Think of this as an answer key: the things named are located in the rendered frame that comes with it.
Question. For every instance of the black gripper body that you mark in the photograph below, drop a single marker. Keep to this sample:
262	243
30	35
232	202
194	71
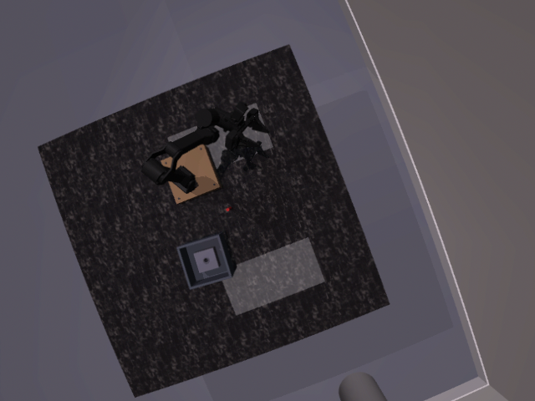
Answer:
230	139

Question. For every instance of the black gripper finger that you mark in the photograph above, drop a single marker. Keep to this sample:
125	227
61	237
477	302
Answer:
258	125
243	141

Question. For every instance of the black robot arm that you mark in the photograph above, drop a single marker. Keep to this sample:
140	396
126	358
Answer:
205	134

